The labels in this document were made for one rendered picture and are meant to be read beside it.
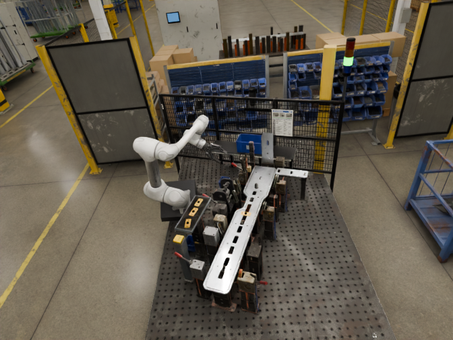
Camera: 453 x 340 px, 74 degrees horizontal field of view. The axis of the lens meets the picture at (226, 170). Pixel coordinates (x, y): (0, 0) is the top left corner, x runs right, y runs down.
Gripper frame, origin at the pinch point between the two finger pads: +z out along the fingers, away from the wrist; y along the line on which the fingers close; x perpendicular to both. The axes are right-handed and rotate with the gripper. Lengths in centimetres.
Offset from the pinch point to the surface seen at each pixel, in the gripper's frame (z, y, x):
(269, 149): 34.1, 17.2, 26.7
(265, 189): 47.0, 6.8, -13.2
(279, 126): 32, 28, 55
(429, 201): 229, 26, 101
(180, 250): 10, -8, -99
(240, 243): 44, 5, -76
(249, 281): 54, 19, -109
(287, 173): 59, 15, 14
